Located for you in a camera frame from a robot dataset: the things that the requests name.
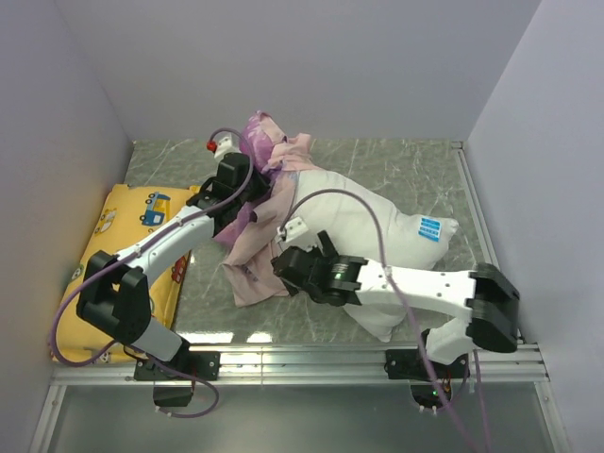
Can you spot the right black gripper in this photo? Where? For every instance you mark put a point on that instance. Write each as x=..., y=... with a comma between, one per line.
x=329, y=248

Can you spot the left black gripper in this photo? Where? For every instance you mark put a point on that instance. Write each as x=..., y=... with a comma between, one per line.
x=262, y=185

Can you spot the white pillow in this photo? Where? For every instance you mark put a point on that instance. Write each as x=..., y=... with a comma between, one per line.
x=351, y=229

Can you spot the purple princess print pillowcase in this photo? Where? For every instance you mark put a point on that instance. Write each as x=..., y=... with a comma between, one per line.
x=263, y=134

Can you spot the pink pillowcase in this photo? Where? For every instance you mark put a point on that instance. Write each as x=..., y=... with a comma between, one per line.
x=247, y=264

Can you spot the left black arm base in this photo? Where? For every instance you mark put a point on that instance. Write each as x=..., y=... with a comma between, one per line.
x=175, y=382

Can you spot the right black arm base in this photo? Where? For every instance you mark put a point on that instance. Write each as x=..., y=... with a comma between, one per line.
x=406, y=364

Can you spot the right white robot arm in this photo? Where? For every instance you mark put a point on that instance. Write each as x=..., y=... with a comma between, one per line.
x=482, y=304

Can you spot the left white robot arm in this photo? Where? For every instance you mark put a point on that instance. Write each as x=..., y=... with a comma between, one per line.
x=115, y=296

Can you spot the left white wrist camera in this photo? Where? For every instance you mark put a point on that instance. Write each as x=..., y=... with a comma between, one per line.
x=223, y=146

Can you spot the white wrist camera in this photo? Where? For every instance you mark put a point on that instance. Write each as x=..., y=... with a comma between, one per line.
x=295, y=233
x=223, y=146

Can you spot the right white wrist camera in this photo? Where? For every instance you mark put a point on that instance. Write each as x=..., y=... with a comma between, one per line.
x=295, y=233

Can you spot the aluminium rail frame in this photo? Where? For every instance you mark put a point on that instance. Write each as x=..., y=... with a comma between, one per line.
x=314, y=365

